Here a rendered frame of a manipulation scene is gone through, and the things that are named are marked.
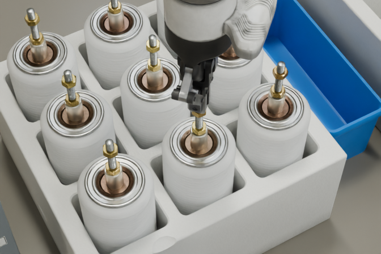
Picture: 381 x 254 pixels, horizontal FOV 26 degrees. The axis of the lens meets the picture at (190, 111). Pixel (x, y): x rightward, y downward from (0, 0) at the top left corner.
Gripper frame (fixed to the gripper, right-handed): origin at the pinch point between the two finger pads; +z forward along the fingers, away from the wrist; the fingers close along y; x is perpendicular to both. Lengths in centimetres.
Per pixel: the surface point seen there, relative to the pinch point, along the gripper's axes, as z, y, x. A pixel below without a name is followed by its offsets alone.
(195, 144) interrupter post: 9.0, 1.0, -0.1
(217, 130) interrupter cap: 9.8, -2.6, 1.8
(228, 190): 17.8, 1.0, 4.6
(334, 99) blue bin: 32.9, -30.0, 14.7
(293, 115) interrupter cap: 9.8, -7.8, 10.6
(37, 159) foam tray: 17.1, 4.6, -21.6
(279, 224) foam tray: 27.9, -1.5, 11.8
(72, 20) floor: 35, -35, -35
